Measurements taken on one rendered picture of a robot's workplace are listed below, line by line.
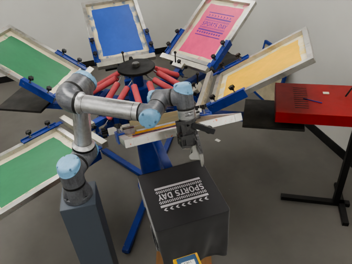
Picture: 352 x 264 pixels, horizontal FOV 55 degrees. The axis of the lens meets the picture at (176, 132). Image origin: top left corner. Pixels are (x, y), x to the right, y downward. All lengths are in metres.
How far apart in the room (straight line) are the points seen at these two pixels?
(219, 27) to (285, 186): 1.69
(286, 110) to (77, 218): 1.62
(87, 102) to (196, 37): 2.22
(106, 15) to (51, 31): 2.37
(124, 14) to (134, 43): 0.40
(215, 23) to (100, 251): 2.38
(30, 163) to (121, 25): 1.81
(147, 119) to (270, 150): 2.81
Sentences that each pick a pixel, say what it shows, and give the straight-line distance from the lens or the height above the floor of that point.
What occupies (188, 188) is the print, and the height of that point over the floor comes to 0.95.
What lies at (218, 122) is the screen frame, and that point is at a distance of 1.66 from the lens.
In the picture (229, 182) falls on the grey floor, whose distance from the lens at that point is 3.56.
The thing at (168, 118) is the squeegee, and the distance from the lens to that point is 2.20.
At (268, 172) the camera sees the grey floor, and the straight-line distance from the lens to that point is 3.71.
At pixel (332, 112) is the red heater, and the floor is 1.10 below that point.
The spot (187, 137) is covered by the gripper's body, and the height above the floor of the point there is 1.62.
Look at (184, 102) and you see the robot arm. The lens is 1.38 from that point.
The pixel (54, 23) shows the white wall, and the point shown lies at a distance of 6.09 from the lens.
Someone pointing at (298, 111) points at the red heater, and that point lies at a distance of 2.62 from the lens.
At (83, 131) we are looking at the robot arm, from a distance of 1.71.
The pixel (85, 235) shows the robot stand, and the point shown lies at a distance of 1.99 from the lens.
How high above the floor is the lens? 2.48
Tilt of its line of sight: 36 degrees down
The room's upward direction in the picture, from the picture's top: 5 degrees counter-clockwise
